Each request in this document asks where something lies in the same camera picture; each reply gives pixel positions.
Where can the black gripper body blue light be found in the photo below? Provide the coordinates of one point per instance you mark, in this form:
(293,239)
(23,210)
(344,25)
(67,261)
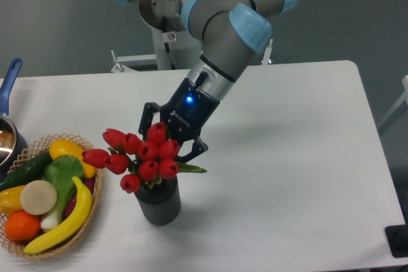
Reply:
(187,111)

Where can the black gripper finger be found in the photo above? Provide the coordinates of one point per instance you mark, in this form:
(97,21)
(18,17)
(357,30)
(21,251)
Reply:
(150,109)
(198,147)

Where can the red tulip bouquet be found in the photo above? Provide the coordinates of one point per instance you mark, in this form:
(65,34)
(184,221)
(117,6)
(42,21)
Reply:
(148,162)

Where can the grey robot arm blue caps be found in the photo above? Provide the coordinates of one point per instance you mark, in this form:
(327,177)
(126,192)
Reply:
(216,87)

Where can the dark grey ribbed vase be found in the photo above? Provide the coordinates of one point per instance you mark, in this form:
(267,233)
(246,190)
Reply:
(161,204)

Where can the yellow lemon squash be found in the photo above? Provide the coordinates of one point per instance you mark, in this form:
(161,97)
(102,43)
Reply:
(61,147)

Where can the green bok choy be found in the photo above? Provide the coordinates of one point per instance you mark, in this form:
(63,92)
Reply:
(60,173)

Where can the woven wicker basket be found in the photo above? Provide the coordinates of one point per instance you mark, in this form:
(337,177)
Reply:
(37,148)

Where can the yellow banana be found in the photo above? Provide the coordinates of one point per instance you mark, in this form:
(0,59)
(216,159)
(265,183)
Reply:
(67,227)

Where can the dark red fruit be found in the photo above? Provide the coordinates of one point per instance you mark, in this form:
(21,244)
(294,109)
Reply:
(90,184)

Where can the dark green cucumber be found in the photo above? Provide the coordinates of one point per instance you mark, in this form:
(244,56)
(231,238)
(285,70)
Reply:
(31,170)

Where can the beige round disc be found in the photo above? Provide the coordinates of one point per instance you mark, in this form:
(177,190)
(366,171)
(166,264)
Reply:
(38,197)

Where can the yellow bell pepper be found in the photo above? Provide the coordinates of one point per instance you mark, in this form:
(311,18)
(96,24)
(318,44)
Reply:
(10,200)

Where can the orange fruit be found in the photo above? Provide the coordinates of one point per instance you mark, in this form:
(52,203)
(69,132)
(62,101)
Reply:
(22,226)

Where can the black device at table edge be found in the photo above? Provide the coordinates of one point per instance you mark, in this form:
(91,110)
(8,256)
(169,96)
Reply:
(397,240)

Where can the blue handled saucepan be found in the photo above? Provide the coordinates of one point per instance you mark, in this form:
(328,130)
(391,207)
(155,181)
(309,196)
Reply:
(12,142)

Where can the white frame at right edge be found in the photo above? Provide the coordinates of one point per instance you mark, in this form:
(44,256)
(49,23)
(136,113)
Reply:
(396,110)

